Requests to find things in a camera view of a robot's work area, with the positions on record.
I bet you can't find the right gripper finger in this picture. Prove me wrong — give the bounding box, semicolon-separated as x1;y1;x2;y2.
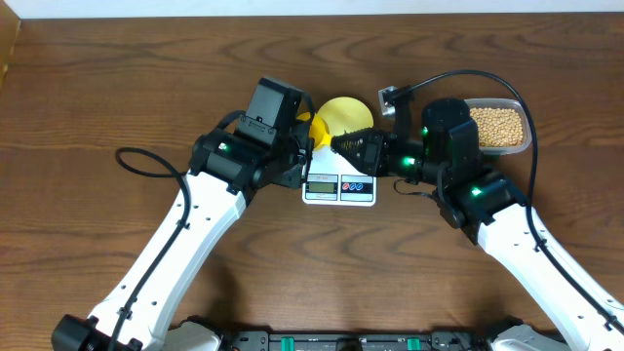
335;128;375;141
331;136;370;171

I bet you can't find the yellow plastic measuring scoop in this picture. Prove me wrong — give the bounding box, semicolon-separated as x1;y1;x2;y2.
296;112;332;151

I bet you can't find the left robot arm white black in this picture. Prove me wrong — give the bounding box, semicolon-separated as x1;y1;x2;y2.
51;78;314;350

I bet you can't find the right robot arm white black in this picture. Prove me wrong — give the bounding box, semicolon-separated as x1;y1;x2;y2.
331;98;623;350

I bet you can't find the pale yellow plastic bowl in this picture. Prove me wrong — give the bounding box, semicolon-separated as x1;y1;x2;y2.
319;97;374;137

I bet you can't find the white digital kitchen scale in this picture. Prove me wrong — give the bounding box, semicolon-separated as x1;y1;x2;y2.
302;146;377;207

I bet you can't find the clear container of soybeans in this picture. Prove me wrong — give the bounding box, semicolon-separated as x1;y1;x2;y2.
465;98;532;156

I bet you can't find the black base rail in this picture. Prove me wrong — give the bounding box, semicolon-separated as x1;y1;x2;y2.
217;331;489;351

